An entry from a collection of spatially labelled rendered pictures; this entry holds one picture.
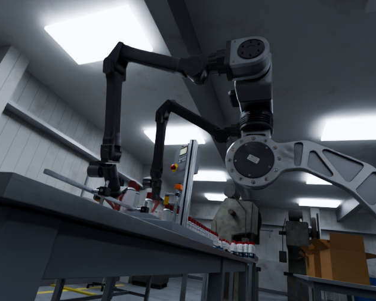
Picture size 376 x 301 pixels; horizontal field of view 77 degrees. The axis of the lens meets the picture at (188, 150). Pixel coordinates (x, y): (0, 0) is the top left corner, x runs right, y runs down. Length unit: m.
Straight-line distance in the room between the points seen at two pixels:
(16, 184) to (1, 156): 4.22
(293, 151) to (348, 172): 0.17
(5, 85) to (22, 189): 4.04
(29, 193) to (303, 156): 0.78
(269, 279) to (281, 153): 9.87
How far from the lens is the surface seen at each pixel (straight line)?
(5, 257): 0.27
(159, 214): 1.74
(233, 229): 5.41
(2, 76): 4.27
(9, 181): 0.22
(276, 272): 10.64
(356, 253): 2.60
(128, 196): 1.15
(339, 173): 0.87
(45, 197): 0.24
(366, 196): 0.87
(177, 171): 1.58
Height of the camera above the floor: 0.79
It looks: 24 degrees up
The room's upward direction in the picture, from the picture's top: 9 degrees clockwise
